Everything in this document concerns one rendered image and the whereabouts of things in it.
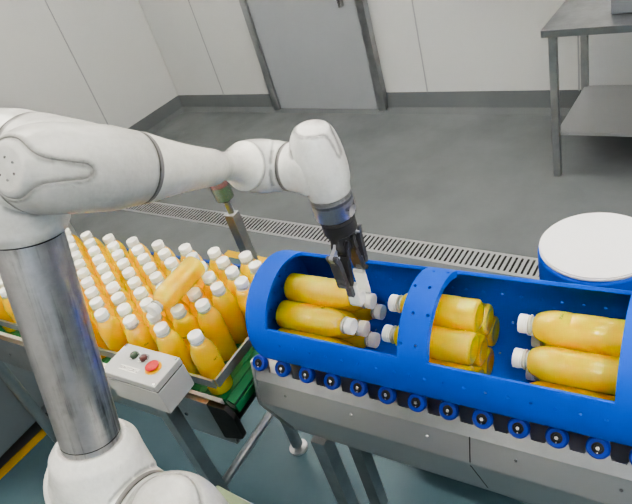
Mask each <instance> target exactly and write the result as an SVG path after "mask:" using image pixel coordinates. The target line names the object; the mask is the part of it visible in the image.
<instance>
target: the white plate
mask: <svg viewBox="0 0 632 504"><path fill-rule="evenodd" d="M539 252H540V256H541V258H542V259H543V261H544V262H545V263H546V264H547V265H548V266H549V267H550V268H551V269H553V270H554V271H556V272H558V273H560V274H562V275H564V276H567V277H570V278H573V279H577V280H582V281H589V282H610V281H618V280H623V279H627V278H630V277H632V217H629V216H625V215H621V214H615V213H604V212H597V213H585V214H579V215H575V216H571V217H568V218H566V219H563V220H561V221H559V222H557V223H555V224H554V225H552V226H551V227H550V228H548V229H547V230H546V231H545V232H544V234H543V235H542V237H541V239H540V242H539Z"/></svg>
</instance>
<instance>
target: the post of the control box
mask: <svg viewBox="0 0 632 504"><path fill-rule="evenodd" d="M156 410H157V411H158V413H159V415H160V416H161V418H162V419H163V421H164V422H165V424H166V425H167V427H168V428H169V430H170V432H171V433H172V435H173V436H174V438H175V439H176V441H177V442H178V444H179V445H180V447H181V448H182V450H183V452H184V453H185V455H186V456H187V458H188V459H189V461H190V462H191V464H192V465H193V467H194V469H195V470H196V472H197V473H198V475H199V476H201V477H203V478H205V479H206V480H208V481H209V482H210V483H212V484H213V485H214V486H215V487H216V486H217V485H218V486H220V487H222V488H224V489H226V490H228V491H229V492H230V490H229V488H228V487H227V485H226V483H225V482H224V480H223V479H222V477H221V475H220V474H219V472H218V470H217V469H216V467H215V466H214V464H213V462H212V461H211V459H210V457H209V456H208V454H207V453H206V451H205V449H204V448H203V446H202V444H201V443H200V441H199V439H198V438H197V436H196V435H195V433H194V431H193V430H192V428H191V426H190V425H189V423H188V422H187V420H186V418H185V417H184V415H183V413H182V412H181V410H180V409H179V407H178V405H177V406H176V408H175V409H174V410H173V411H172V413H167V412H165V411H162V410H159V409H156Z"/></svg>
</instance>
